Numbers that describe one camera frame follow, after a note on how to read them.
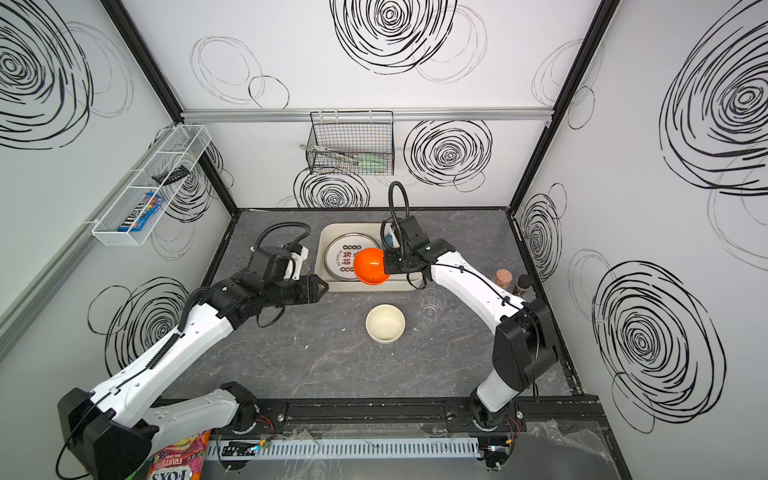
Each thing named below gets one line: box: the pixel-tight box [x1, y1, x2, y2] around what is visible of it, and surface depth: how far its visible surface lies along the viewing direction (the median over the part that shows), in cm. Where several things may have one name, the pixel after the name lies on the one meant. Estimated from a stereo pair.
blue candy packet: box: [117, 192, 164, 232], surface depth 72 cm
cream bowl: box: [365, 304, 406, 344], surface depth 88 cm
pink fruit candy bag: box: [147, 430, 211, 480], surface depth 67 cm
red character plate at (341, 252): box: [324, 232, 380, 281], surface depth 107 cm
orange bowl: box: [354, 248, 390, 286], surface depth 85 cm
